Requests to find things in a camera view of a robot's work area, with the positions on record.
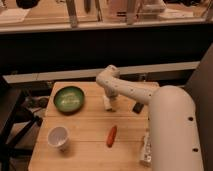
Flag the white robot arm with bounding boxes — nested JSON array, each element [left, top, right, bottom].
[[96, 65, 204, 171]]

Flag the green ceramic bowl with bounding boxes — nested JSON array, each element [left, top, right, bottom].
[[53, 86, 85, 113]]

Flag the small black block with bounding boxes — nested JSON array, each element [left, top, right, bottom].
[[132, 102, 144, 114]]

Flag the dark chair right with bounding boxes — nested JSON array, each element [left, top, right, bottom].
[[185, 43, 213, 171]]

